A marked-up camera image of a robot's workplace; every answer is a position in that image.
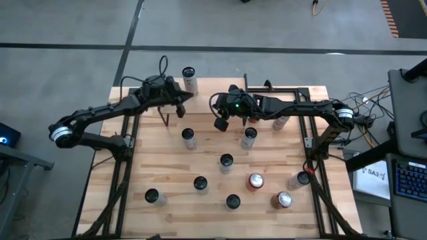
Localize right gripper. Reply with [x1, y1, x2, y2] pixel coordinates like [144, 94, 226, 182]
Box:
[213, 85, 258, 132]

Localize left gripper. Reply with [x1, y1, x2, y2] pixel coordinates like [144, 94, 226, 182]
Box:
[143, 75, 195, 118]

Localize slim silver can tropical print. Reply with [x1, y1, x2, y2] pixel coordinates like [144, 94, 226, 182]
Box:
[181, 66, 199, 97]

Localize slim silver can blue palms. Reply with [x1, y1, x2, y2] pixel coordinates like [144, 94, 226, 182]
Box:
[240, 127, 258, 151]
[219, 153, 234, 175]
[272, 115, 291, 131]

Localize slim silver can peach print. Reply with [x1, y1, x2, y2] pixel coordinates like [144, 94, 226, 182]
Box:
[193, 175, 209, 196]
[181, 127, 197, 150]

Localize red Coke Zero can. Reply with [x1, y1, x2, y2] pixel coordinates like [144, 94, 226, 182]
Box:
[246, 172, 266, 193]

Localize slim silver can pineapple print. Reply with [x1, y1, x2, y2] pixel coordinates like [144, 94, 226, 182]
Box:
[226, 194, 242, 211]

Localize red Coca-Cola can white script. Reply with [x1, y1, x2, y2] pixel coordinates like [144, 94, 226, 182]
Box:
[270, 191, 294, 210]

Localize slim silver can black lid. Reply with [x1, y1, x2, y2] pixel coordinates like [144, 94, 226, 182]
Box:
[286, 171, 312, 191]

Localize slim silver can yellow print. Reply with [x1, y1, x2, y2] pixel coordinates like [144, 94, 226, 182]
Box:
[144, 188, 167, 207]

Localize black power strip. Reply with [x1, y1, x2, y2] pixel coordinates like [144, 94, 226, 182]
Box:
[355, 115, 375, 128]

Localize black diagonal bar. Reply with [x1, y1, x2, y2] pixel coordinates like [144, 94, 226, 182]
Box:
[345, 138, 396, 173]

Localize white paper sign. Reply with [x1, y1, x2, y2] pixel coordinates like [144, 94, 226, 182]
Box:
[352, 162, 391, 201]

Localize grey metal cart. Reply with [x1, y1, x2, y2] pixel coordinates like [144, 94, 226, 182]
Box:
[0, 143, 55, 240]

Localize grey side desk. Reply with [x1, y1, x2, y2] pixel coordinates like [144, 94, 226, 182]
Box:
[386, 68, 427, 240]

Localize black box blue light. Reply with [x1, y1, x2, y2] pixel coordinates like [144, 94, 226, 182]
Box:
[0, 122, 21, 149]

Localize black pole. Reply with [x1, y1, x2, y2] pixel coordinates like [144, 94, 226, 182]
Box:
[402, 58, 427, 83]

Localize black keyboard blue backlight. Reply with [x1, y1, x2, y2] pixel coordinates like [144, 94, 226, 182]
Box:
[395, 159, 427, 203]

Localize black mat orange edge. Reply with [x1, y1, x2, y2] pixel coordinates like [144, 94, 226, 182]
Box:
[380, 0, 427, 39]

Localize wooden shelf black metal frame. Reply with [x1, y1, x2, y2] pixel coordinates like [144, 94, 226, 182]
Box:
[156, 73, 250, 127]

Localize black aluminium table frame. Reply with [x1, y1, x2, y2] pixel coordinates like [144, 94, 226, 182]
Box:
[75, 79, 363, 239]

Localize yellow cable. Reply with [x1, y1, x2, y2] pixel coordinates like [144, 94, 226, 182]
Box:
[312, 0, 326, 17]

